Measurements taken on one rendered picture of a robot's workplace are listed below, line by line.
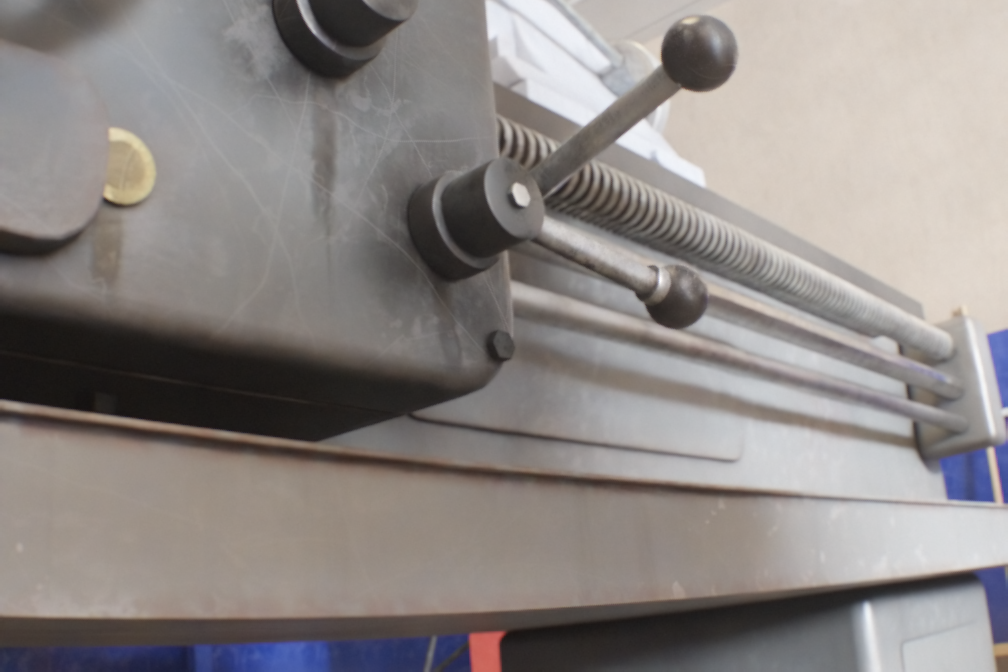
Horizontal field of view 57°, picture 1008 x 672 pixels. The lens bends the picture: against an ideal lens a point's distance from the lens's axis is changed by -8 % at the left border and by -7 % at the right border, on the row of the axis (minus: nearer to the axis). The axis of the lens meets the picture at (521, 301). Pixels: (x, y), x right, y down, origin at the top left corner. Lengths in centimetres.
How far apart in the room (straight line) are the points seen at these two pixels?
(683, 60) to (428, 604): 28
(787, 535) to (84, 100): 50
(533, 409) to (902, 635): 60
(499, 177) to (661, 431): 47
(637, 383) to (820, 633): 41
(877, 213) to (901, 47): 79
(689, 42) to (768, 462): 64
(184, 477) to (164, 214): 10
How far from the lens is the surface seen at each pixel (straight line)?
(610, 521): 51
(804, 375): 97
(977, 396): 146
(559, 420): 77
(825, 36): 494
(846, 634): 113
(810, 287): 104
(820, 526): 72
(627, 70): 124
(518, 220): 44
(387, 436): 65
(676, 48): 50
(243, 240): 40
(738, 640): 119
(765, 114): 494
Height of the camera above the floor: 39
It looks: 19 degrees up
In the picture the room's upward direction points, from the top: 5 degrees counter-clockwise
